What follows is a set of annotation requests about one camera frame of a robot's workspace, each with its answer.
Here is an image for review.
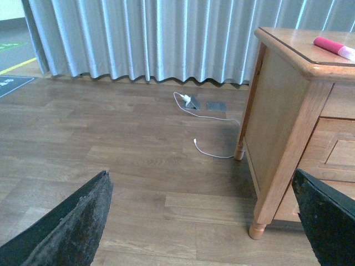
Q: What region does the dark floor mat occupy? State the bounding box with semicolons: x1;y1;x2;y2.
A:
0;75;35;98

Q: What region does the pink marker with clear cap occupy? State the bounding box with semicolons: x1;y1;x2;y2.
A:
313;36;354;61

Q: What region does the wooden nightstand drawer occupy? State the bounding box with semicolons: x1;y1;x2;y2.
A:
299;118;354;183

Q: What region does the closed grey floor plate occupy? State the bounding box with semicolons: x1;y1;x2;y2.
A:
206;102;227;112

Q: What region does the white charging cable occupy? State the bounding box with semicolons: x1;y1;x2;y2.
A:
173;92;241;159

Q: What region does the white plug adapter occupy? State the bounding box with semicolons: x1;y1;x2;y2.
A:
180;94;191;103

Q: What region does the wooden nightstand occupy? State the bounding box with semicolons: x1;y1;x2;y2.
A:
235;27;354;239

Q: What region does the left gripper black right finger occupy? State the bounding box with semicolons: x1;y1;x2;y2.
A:
292;168;354;265

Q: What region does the open grey floor socket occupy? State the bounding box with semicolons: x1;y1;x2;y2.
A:
184;95;201;110

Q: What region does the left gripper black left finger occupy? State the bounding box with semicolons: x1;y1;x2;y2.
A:
1;171;113;265

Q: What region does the grey pleated curtain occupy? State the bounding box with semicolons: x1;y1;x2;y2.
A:
22;1;354;84

